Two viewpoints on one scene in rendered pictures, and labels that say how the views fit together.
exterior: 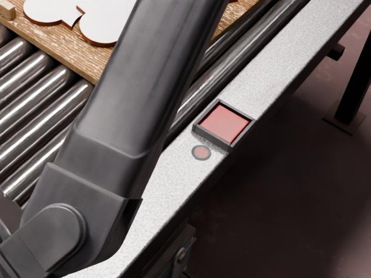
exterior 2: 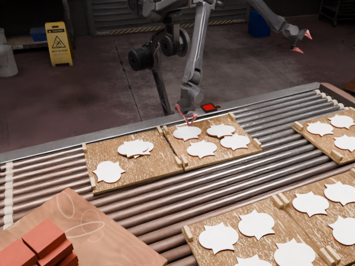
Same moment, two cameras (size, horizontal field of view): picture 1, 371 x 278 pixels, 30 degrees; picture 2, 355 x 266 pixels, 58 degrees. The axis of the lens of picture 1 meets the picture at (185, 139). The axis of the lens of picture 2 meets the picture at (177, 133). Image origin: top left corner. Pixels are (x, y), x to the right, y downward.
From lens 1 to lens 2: 231 cm
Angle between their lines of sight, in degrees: 88
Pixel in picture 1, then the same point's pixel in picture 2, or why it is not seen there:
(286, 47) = (171, 119)
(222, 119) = (208, 107)
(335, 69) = not seen: outside the picture
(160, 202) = (234, 102)
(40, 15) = (244, 138)
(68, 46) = (239, 130)
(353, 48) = not seen: outside the picture
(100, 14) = (226, 131)
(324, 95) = not seen: outside the picture
